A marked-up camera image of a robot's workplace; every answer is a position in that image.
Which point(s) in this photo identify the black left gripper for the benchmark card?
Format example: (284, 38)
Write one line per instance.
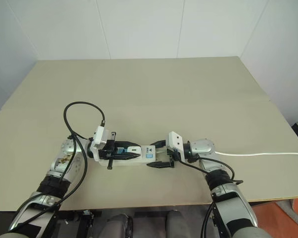
(108, 151)

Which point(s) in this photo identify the white power strip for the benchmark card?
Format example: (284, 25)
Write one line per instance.
(144, 162)

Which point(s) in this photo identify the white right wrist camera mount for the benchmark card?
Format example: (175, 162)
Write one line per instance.
(175, 141)

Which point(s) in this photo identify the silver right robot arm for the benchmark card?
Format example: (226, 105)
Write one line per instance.
(228, 198)

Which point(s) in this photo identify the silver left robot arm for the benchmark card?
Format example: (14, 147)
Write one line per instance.
(64, 161)

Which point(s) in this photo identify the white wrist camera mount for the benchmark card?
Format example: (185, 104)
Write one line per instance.
(175, 141)
(99, 136)

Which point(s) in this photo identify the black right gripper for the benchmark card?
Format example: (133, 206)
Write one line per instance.
(172, 158)

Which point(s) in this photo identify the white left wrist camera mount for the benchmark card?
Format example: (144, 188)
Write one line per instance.
(99, 136)

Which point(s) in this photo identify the dark grey rounded shape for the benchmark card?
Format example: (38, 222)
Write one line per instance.
(119, 224)

